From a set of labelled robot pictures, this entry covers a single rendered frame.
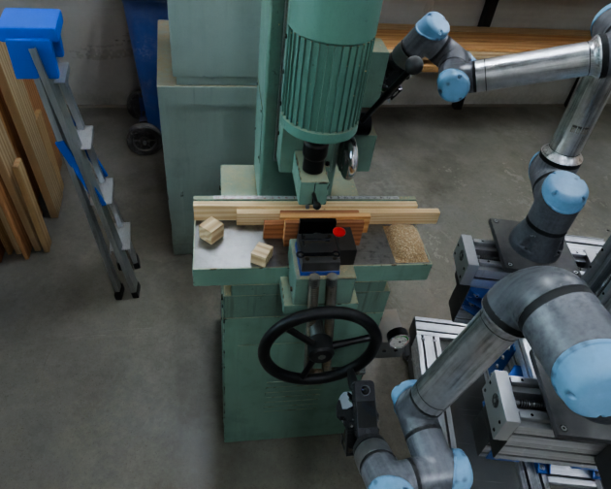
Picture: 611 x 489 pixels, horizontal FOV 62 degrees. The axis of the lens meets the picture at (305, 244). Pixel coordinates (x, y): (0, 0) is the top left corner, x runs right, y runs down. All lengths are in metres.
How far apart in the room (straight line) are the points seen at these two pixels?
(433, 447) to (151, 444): 1.19
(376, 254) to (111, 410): 1.21
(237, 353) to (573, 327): 0.97
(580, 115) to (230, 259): 0.99
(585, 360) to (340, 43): 0.67
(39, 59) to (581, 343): 1.57
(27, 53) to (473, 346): 1.46
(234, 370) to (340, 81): 0.90
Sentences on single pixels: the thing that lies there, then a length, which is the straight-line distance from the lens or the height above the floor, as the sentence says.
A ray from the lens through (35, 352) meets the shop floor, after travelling 2.31.
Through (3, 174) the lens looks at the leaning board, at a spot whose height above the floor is 0.44.
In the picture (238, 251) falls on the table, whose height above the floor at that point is 0.90.
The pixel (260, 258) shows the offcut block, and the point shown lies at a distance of 1.22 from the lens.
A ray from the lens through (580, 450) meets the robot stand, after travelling 1.46.
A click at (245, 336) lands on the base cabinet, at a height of 0.63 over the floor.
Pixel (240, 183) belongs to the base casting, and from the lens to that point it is 1.65.
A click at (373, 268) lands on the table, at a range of 1.29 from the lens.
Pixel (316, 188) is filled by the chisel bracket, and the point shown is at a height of 1.05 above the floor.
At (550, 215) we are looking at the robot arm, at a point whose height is 0.97.
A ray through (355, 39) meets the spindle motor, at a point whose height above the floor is 1.43.
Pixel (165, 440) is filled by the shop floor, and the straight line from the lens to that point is 2.00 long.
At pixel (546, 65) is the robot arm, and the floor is 1.35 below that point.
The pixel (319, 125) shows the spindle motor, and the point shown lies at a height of 1.24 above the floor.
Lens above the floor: 1.79
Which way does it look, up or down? 43 degrees down
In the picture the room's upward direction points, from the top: 8 degrees clockwise
